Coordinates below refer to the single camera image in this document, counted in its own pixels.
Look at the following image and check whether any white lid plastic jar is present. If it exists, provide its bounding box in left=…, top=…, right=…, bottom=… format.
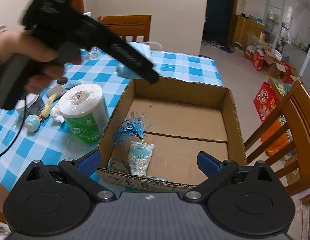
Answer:
left=15, top=93, right=44, bottom=117

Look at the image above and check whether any green toilet paper roll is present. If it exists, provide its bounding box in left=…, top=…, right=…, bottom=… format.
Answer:
left=58, top=83, right=109, bottom=144

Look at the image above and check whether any yellow wooden cabinet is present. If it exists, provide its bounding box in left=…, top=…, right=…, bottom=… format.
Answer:
left=232, top=15, right=264, bottom=47

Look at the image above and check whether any open cardboard box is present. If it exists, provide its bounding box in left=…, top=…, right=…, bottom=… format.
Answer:
left=97, top=77, right=247, bottom=193

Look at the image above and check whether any grey fabric sachet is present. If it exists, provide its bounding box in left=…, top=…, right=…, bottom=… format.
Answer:
left=45, top=84, right=66, bottom=99

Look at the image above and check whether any yellow knotted cloth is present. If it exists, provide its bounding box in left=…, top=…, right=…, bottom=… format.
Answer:
left=39, top=93, right=59, bottom=122

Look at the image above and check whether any open brown carton floor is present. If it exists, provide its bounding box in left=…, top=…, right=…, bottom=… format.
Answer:
left=264, top=54, right=286, bottom=79

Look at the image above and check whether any wooden chair right side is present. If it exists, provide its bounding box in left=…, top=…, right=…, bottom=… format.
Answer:
left=244, top=79, right=310, bottom=197

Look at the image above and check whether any blue checkered tablecloth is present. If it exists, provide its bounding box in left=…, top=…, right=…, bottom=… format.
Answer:
left=0, top=48, right=224, bottom=196

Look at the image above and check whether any red gift box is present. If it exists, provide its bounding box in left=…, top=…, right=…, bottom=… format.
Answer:
left=253, top=82, right=280, bottom=122

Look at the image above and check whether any red gift bag far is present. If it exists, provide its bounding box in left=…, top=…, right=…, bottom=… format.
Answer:
left=252, top=49, right=264, bottom=71

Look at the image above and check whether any brown hair scrunchie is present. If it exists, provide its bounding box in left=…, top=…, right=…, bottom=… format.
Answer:
left=57, top=76, right=68, bottom=85

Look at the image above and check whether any wooden chair far side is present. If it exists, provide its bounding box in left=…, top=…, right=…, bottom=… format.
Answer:
left=97, top=15, right=152, bottom=42

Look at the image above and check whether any blue face mask front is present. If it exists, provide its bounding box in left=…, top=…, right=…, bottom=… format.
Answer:
left=116, top=41, right=163, bottom=80

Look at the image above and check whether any orange shopping bag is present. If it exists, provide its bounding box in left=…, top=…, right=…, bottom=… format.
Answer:
left=261, top=120, right=290, bottom=157

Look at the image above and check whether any person's left hand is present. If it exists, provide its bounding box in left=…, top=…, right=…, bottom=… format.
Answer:
left=0, top=29, right=82, bottom=95

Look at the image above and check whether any wooden chair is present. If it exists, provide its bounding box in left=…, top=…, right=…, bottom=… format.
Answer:
left=244, top=79, right=310, bottom=197
left=97, top=15, right=152, bottom=42

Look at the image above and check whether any blue tassel embroidered sachet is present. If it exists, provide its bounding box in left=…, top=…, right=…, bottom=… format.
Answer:
left=107, top=111, right=155, bottom=177

